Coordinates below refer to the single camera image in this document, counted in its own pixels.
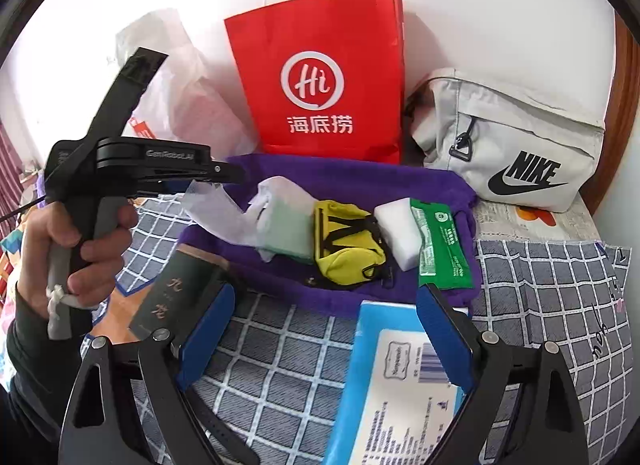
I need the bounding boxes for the knotted white sock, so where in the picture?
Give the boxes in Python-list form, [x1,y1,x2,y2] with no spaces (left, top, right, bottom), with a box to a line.
[181,181,259,247]

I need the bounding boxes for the green wipes packet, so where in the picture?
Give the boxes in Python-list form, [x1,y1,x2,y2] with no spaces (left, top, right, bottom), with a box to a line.
[410,198,474,291]

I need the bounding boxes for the dark green book box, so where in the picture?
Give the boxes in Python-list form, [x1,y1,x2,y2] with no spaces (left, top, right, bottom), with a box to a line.
[129,244,235,341]

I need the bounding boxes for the left hand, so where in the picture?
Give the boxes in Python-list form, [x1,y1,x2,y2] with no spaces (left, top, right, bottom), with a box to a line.
[17,203,138,319]

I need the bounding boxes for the white mint-cuffed sock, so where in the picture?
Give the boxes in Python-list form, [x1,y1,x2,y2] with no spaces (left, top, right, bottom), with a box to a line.
[247,176,317,263]

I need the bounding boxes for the purple fleece towel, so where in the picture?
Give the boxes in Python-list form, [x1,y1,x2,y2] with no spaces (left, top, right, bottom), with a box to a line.
[179,154,482,318]

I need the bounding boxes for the grey Nike waist bag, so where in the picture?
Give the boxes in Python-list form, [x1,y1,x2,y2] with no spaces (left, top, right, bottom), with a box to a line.
[406,67,605,212]

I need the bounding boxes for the yellow black pouch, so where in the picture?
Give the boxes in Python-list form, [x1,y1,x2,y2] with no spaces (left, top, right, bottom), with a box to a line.
[305,199,395,289]

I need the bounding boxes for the blue tissue pack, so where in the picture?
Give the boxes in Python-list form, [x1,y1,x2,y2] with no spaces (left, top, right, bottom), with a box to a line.
[323,301,463,465]

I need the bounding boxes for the white Miniso plastic bag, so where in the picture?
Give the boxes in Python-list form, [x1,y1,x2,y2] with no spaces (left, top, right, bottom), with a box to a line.
[116,12,257,159]

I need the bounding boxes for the red Haidilao paper bag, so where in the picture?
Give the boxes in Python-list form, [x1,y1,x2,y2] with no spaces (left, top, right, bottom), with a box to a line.
[224,0,405,164]

